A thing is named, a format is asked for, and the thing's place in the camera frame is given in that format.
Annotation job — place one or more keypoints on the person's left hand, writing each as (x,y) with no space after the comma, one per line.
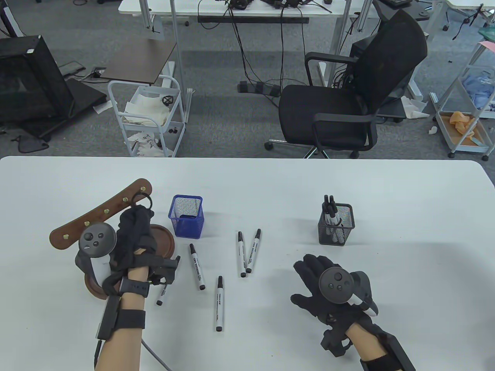
(133,239)

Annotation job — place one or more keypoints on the person's right hand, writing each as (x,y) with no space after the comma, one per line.
(311,288)

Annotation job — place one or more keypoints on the black elastic band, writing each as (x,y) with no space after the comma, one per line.
(151,200)

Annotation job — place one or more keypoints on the white marker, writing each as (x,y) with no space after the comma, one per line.
(197,266)

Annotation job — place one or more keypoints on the person's left forearm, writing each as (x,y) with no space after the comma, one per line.
(120,348)

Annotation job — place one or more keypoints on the black wrist band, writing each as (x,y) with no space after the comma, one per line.
(133,288)

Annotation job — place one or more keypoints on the grey white handheld controller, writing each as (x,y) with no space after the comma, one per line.
(334,284)
(96,239)

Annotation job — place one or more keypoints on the brown wooden hook stand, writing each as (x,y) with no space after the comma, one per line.
(164,241)

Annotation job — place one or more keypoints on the blue mesh pen holder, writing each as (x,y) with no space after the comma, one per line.
(189,228)

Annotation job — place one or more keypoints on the black mesh pen holder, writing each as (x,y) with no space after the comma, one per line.
(348,232)

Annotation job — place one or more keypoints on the black wrist sensor box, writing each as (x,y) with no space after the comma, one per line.
(398,351)
(108,317)

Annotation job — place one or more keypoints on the scribbled white papers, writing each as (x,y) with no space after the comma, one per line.
(147,145)

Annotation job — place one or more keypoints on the white rolling cart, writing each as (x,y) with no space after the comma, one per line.
(166,127)

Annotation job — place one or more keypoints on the white cloth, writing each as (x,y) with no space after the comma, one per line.
(145,106)

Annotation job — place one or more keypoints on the flat white paper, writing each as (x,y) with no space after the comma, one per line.
(101,109)

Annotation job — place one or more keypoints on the small black round part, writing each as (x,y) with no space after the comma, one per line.
(167,101)

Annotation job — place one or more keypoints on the black monitor stand base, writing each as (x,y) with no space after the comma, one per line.
(83,96)

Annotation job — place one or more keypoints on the floor socket box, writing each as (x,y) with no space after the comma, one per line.
(98,72)

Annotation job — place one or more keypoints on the black mesh office chair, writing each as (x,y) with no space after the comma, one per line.
(321,112)

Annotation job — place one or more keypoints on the brown side table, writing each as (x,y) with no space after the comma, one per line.
(139,62)

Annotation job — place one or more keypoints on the large black monitor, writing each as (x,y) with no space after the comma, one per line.
(27,77)

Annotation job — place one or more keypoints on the small crumpled white paper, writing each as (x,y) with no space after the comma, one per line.
(432,130)

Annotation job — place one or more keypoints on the black floor power strip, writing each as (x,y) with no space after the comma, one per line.
(267,89)

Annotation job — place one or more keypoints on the white crumpled floor sheet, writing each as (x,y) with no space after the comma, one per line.
(413,110)

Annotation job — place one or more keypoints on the white shelf trolley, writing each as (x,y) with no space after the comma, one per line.
(470,150)

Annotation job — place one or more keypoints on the orange cloth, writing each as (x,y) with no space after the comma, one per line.
(460,118)

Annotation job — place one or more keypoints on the white office desk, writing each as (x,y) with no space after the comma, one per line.
(174,7)

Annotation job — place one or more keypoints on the black computer tower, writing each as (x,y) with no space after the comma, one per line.
(357,50)

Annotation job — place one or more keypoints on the blue cloth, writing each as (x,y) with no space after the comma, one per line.
(479,92)

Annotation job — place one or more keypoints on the silver metal post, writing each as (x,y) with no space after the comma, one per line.
(177,58)

